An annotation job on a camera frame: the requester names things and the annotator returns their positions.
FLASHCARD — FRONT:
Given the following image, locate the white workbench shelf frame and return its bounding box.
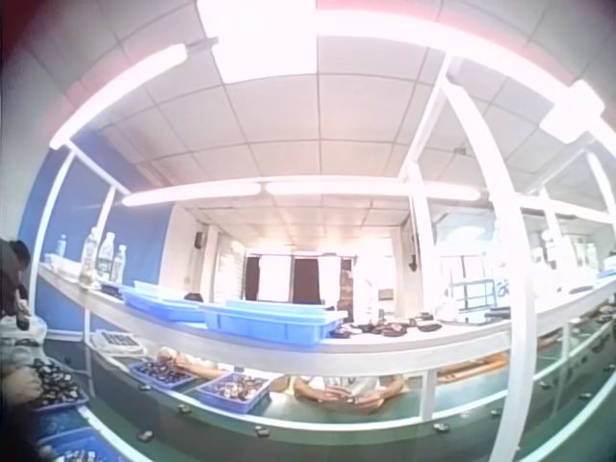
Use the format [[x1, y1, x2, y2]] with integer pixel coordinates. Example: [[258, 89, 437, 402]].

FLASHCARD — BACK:
[[28, 52, 616, 462]]

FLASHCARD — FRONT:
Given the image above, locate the white plastic bag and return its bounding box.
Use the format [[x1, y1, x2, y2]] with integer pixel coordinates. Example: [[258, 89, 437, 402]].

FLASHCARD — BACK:
[[21, 315, 48, 350]]

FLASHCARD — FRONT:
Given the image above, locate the green conveyor belt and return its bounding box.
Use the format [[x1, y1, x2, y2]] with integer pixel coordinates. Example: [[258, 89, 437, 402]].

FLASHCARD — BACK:
[[42, 307, 616, 462]]

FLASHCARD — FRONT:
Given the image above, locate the group of white containers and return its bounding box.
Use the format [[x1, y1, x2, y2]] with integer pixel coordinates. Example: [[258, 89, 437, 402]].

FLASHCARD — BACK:
[[528, 229, 603, 293]]

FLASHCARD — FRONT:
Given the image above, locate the dark window curtain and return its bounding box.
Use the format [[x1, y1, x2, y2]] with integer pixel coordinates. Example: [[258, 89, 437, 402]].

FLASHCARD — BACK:
[[293, 258, 322, 305]]

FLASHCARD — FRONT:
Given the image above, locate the clear plastic water bottle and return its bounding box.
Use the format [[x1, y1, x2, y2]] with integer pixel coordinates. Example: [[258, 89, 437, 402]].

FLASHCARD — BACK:
[[110, 244, 128, 284]]

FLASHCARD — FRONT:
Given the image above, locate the pile of dark small parts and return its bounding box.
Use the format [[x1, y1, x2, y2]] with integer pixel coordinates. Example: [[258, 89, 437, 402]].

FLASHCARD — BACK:
[[329, 311, 444, 341]]

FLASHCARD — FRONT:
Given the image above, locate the brown wooden board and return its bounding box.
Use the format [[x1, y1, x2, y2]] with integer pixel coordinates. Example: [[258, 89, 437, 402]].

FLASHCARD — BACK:
[[436, 354, 511, 384]]

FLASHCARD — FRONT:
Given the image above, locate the shallow blue plastic tray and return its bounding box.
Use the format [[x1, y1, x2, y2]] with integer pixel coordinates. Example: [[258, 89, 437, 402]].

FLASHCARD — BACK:
[[118, 280, 209, 323]]

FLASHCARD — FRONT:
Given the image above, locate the white tray of dark parts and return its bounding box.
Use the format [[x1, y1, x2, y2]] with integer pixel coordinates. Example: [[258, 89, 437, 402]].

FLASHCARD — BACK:
[[90, 328, 148, 358]]

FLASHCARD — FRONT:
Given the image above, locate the clear bottle dark label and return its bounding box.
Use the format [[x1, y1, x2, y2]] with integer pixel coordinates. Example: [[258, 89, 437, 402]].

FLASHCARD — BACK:
[[95, 231, 117, 283]]

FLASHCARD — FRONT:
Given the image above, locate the large blue plastic tray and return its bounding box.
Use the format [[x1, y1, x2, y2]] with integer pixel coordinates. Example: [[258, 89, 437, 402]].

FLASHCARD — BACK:
[[197, 297, 348, 347]]

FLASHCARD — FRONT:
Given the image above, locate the long fluorescent tube light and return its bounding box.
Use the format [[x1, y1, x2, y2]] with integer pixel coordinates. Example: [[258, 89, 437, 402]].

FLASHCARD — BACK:
[[119, 178, 482, 209], [49, 42, 190, 150]]

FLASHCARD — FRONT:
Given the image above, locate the short fluorescent tube light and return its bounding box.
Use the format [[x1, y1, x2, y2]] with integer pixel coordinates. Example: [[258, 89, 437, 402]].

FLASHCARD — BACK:
[[538, 79, 608, 145]]

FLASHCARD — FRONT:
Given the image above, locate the blue metal railing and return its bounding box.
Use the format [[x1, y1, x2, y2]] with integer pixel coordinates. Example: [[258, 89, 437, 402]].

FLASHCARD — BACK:
[[447, 277, 498, 314]]

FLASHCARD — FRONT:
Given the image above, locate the blue tray of dark parts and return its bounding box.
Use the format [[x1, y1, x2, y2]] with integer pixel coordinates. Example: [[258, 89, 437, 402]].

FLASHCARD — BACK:
[[21, 358, 91, 414], [195, 371, 274, 415], [126, 359, 199, 392], [34, 426, 110, 462]]

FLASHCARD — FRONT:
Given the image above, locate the tall clear drink bottle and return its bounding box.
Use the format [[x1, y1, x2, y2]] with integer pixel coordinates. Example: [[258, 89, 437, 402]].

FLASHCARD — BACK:
[[79, 229, 101, 289]]

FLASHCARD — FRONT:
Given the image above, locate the white plastic bottle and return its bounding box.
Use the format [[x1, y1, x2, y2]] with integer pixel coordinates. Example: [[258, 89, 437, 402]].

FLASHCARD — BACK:
[[360, 277, 381, 324]]

